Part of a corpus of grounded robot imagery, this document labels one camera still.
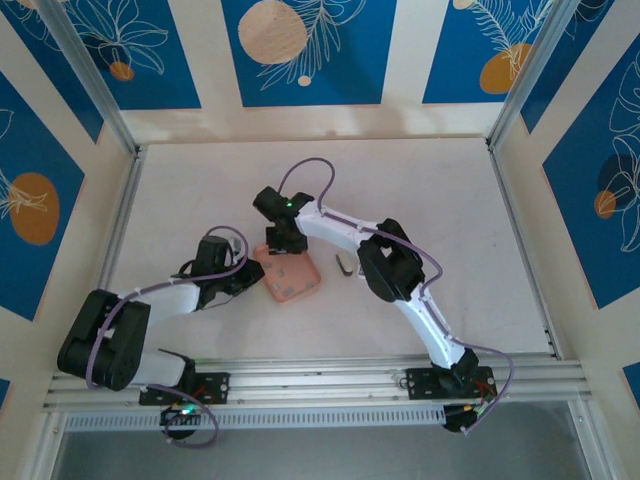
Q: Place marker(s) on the aluminium frame post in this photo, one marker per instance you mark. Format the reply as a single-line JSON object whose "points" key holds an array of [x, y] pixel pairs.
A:
{"points": [[90, 80], [592, 440], [45, 445], [530, 70]]}

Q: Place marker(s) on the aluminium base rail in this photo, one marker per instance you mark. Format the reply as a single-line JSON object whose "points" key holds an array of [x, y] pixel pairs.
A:
{"points": [[320, 382]]}

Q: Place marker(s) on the small grey white stapler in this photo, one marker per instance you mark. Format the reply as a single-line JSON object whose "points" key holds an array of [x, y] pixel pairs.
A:
{"points": [[342, 265]]}

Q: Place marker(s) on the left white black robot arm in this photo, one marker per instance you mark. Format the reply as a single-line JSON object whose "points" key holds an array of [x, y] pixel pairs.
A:
{"points": [[170, 300]]}

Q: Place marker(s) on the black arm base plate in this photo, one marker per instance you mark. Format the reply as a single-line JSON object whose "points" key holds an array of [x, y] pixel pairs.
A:
{"points": [[215, 387], [420, 385]]}

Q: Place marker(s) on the pink plastic tray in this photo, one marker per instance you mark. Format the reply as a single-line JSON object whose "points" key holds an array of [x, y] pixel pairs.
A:
{"points": [[300, 272]]}

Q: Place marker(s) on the aluminium side rail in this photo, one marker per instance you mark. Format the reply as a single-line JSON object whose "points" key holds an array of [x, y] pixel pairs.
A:
{"points": [[117, 235], [520, 240]]}

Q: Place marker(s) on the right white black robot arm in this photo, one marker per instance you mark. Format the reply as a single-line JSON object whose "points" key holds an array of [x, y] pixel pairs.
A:
{"points": [[335, 227]]}

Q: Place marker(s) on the black controller board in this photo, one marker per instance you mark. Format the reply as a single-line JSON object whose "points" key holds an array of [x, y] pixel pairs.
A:
{"points": [[465, 417], [180, 414]]}

